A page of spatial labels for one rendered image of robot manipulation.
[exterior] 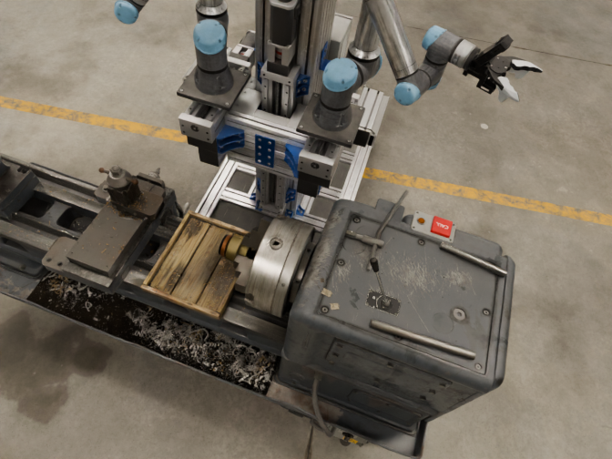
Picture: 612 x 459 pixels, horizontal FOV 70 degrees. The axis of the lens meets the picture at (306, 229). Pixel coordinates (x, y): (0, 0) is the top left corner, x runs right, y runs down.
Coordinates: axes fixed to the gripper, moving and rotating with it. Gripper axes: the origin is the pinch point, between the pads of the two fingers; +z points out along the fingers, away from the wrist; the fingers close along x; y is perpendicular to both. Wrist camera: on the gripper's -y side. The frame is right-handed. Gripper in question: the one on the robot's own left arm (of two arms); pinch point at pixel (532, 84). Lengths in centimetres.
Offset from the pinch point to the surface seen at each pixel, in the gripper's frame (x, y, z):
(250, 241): 80, 35, -42
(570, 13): -369, 210, -33
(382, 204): 45, 27, -16
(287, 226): 71, 26, -34
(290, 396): 104, 91, -6
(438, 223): 40.2, 26.0, 1.6
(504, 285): 45, 27, 27
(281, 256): 80, 24, -28
